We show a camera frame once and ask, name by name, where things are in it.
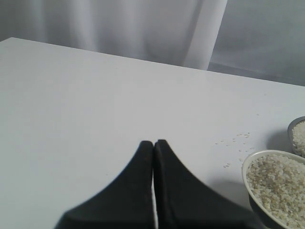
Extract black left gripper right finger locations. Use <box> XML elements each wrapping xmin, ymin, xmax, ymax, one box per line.
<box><xmin>153</xmin><ymin>140</ymin><xmax>263</xmax><ymax>229</ymax></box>

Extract rice in white bowl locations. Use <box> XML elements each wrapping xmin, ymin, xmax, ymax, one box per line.
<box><xmin>246</xmin><ymin>155</ymin><xmax>305</xmax><ymax>229</ymax></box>

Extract white ceramic bowl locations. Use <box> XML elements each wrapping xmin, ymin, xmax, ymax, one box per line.
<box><xmin>242</xmin><ymin>149</ymin><xmax>305</xmax><ymax>229</ymax></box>

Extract spilled rice grains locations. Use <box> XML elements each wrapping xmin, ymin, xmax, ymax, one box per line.
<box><xmin>213</xmin><ymin>95</ymin><xmax>265</xmax><ymax>169</ymax></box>

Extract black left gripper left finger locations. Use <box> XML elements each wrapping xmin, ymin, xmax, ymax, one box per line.
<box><xmin>56</xmin><ymin>141</ymin><xmax>155</xmax><ymax>229</ymax></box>

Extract round steel plate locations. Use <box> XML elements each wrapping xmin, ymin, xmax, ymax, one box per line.
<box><xmin>287</xmin><ymin>116</ymin><xmax>305</xmax><ymax>156</ymax></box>

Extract rice on steel plate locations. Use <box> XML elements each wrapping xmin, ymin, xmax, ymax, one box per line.
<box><xmin>292</xmin><ymin>121</ymin><xmax>305</xmax><ymax>157</ymax></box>

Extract white backdrop curtain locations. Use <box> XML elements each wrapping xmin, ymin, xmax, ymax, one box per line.
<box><xmin>0</xmin><ymin>0</ymin><xmax>305</xmax><ymax>85</ymax></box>

